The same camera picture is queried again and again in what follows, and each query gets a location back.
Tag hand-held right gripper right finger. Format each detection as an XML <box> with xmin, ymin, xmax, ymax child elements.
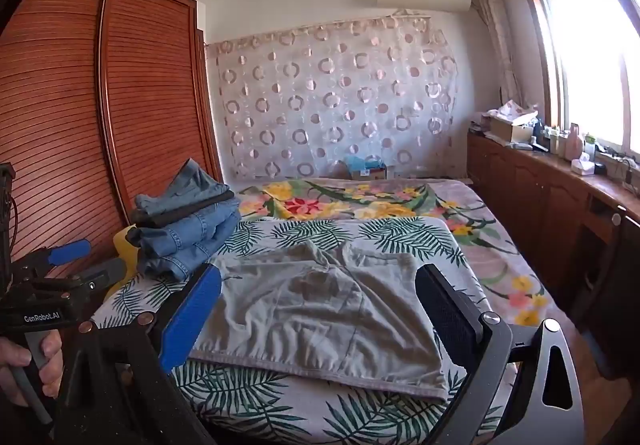
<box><xmin>415</xmin><ymin>263</ymin><xmax>587</xmax><ymax>445</ymax></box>

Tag white tissue box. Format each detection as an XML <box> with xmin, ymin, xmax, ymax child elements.
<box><xmin>571</xmin><ymin>152</ymin><xmax>596</xmax><ymax>176</ymax></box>

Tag blue item behind bed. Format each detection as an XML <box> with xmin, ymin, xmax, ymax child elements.
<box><xmin>344</xmin><ymin>155</ymin><xmax>389</xmax><ymax>182</ymax></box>

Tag wooden framed window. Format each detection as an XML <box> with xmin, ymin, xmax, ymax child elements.
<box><xmin>512</xmin><ymin>0</ymin><xmax>640</xmax><ymax>162</ymax></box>

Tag circle patterned sheer curtain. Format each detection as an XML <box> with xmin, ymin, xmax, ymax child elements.
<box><xmin>205</xmin><ymin>15</ymin><xmax>460</xmax><ymax>181</ymax></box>

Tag person's left hand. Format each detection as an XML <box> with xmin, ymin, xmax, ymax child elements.
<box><xmin>0</xmin><ymin>331</ymin><xmax>65</xmax><ymax>407</ymax></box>

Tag yellow cloth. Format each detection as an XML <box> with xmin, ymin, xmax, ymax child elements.
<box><xmin>102</xmin><ymin>225</ymin><xmax>143</xmax><ymax>302</ymax></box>

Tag cardboard box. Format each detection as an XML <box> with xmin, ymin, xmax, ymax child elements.
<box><xmin>487</xmin><ymin>100</ymin><xmax>540</xmax><ymax>144</ymax></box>

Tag leaf print blanket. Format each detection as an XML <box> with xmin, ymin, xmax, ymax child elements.
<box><xmin>90</xmin><ymin>218</ymin><xmax>507</xmax><ymax>445</ymax></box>

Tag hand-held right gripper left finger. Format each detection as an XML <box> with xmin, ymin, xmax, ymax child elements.
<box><xmin>52</xmin><ymin>262</ymin><xmax>223</xmax><ymax>445</ymax></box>

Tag pale window curtain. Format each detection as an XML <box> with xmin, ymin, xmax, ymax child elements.
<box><xmin>469</xmin><ymin>0</ymin><xmax>523</xmax><ymax>112</ymax></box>

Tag wooden side cabinet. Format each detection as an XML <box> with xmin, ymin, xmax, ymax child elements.
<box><xmin>466</xmin><ymin>129</ymin><xmax>640</xmax><ymax>382</ymax></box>

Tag grey pants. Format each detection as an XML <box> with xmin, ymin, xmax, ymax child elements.
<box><xmin>189</xmin><ymin>240</ymin><xmax>453</xmax><ymax>402</ymax></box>

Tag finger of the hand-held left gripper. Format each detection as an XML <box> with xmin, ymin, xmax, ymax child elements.
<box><xmin>50</xmin><ymin>258</ymin><xmax>127</xmax><ymax>298</ymax></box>
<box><xmin>14</xmin><ymin>239</ymin><xmax>92</xmax><ymax>276</ymax></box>

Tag floral blanket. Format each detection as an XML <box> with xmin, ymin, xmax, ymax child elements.
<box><xmin>235</xmin><ymin>178</ymin><xmax>551</xmax><ymax>327</ymax></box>

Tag wooden louvered wardrobe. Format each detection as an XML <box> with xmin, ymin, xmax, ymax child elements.
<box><xmin>0</xmin><ymin>0</ymin><xmax>223</xmax><ymax>282</ymax></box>

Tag folded light blue jeans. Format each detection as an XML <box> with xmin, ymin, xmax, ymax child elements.
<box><xmin>134</xmin><ymin>159</ymin><xmax>231</xmax><ymax>221</ymax></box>

